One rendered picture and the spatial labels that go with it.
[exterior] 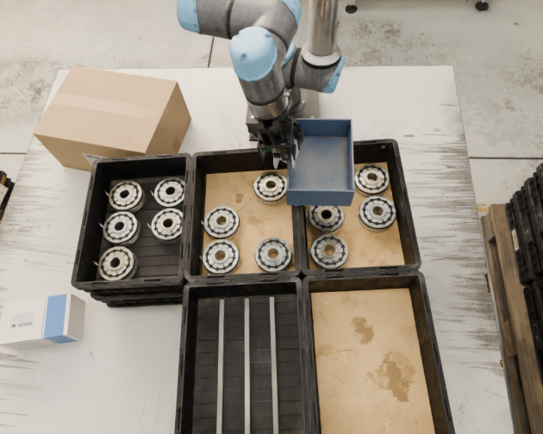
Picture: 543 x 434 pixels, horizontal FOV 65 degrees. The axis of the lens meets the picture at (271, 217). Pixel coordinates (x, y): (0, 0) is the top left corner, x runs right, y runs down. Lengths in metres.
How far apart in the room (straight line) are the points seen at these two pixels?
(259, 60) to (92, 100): 0.96
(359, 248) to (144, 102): 0.84
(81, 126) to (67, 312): 0.59
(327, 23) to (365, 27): 1.82
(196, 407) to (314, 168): 0.65
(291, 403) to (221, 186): 0.65
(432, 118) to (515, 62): 1.43
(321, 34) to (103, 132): 0.73
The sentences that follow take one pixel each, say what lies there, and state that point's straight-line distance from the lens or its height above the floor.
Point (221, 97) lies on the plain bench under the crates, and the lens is 1.72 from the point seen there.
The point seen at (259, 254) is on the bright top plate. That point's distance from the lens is 1.18.
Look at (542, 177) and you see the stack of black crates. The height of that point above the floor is 0.48.
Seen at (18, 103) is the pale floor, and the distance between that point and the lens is 3.19.
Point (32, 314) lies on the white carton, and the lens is 1.43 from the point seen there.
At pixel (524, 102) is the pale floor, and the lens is 2.85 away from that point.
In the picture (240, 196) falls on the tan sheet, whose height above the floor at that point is 0.83.
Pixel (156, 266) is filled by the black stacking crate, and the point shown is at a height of 0.83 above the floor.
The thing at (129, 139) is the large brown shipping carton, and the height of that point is 0.90.
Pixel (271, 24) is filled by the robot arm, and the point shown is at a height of 1.46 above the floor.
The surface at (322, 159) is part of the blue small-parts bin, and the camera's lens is 1.06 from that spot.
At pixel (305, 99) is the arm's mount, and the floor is 0.81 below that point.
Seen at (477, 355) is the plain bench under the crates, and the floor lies 0.70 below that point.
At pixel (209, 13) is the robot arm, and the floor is 1.45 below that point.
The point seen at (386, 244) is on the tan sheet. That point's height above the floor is 0.83.
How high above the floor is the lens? 1.95
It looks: 63 degrees down
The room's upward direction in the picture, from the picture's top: 10 degrees counter-clockwise
